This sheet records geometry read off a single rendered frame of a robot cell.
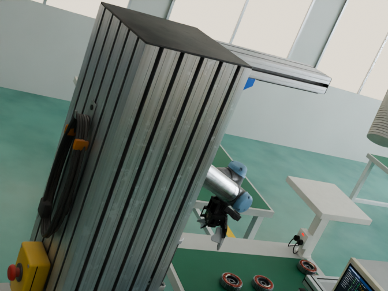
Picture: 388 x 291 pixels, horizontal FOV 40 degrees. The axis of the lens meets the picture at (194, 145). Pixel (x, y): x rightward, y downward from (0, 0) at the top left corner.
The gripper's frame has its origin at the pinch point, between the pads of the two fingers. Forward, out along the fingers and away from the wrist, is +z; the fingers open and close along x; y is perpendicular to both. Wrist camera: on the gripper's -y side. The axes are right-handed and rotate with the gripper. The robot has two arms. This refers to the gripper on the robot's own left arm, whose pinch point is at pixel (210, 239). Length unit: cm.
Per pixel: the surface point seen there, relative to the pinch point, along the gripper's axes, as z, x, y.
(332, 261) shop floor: 115, -115, -261
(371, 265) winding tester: -16, 38, -49
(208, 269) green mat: 40, -27, -33
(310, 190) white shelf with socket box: -5, -36, -87
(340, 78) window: 1, -354, -433
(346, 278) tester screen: -9, 36, -41
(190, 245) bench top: 40, -47, -33
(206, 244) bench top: 40, -47, -44
